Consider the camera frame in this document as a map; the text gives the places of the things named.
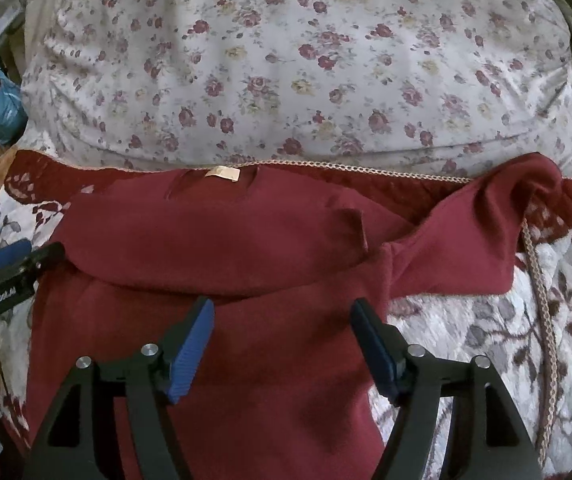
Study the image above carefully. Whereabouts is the dark red sweater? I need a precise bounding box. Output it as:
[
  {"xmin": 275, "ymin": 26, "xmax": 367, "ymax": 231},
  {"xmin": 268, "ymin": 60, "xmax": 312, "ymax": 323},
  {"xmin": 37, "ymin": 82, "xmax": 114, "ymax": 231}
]
[{"xmin": 25, "ymin": 152, "xmax": 564, "ymax": 480}]

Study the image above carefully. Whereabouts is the floral white pillow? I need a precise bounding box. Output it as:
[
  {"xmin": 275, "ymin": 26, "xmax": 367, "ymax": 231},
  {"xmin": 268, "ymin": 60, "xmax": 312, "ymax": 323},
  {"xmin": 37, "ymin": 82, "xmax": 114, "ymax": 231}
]
[{"xmin": 20, "ymin": 0, "xmax": 572, "ymax": 181}]

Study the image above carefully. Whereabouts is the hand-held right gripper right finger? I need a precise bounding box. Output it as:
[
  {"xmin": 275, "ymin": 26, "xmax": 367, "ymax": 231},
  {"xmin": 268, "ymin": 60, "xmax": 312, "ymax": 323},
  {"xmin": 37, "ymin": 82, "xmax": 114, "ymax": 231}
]
[{"xmin": 349, "ymin": 298, "xmax": 543, "ymax": 480}]

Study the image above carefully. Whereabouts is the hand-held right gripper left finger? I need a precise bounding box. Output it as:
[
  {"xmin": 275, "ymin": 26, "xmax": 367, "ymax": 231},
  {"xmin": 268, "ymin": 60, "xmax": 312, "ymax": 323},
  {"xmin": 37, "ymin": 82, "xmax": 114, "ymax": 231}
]
[{"xmin": 25, "ymin": 296, "xmax": 216, "ymax": 480}]

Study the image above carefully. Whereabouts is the red and white quilted bedspread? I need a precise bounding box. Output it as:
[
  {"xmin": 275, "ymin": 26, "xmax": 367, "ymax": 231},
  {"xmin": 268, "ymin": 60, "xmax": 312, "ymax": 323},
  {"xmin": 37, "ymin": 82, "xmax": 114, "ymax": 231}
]
[{"xmin": 0, "ymin": 147, "xmax": 572, "ymax": 480}]

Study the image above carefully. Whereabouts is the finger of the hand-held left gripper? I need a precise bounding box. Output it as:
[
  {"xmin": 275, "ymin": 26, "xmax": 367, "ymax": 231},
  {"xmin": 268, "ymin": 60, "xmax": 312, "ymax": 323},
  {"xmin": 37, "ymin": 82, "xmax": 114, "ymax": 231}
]
[
  {"xmin": 16, "ymin": 241, "xmax": 67, "ymax": 281},
  {"xmin": 0, "ymin": 238, "xmax": 34, "ymax": 267}
]

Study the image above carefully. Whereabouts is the blue plastic bag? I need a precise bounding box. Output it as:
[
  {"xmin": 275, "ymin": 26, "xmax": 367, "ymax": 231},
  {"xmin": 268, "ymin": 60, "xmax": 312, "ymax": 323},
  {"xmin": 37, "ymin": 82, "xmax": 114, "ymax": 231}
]
[{"xmin": 0, "ymin": 57, "xmax": 29, "ymax": 145}]

